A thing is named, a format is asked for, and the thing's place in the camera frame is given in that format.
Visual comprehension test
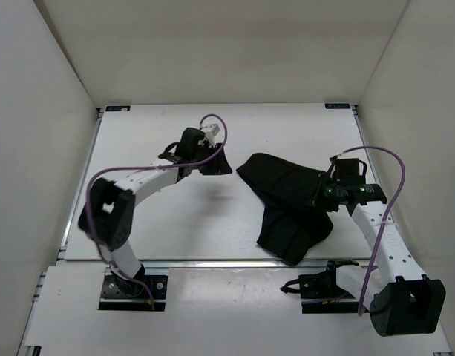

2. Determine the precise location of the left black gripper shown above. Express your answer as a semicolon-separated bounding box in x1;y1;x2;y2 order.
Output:
193;142;233;174

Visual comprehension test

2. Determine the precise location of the black pleated skirt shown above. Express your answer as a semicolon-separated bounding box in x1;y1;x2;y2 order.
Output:
237;153;333;266

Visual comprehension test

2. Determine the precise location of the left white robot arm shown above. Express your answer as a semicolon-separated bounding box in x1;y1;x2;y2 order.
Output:
78;124;232;299

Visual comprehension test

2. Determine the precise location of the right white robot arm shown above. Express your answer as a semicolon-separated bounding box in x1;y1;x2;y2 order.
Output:
314;156;446;337

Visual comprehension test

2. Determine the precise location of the right corner label sticker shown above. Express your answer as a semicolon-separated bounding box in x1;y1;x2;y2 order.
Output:
324;103;351;110

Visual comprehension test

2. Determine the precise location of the corner label sticker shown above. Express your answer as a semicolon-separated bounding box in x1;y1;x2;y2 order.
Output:
105;105;131;112
324;103;351;110

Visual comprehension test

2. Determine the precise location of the left corner label sticker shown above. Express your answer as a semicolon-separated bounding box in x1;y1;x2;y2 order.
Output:
105;105;131;112

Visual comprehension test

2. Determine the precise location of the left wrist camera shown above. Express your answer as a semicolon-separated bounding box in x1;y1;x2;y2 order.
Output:
200;124;220;146

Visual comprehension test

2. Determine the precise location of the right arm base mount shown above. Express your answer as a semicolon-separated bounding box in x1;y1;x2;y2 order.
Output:
280;260;359;314

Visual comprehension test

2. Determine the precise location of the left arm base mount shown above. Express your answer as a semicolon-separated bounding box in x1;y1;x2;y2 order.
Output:
98;271;168;312

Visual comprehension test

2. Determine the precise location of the front aluminium table rail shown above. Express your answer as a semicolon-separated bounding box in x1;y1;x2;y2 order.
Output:
56;259;402;270

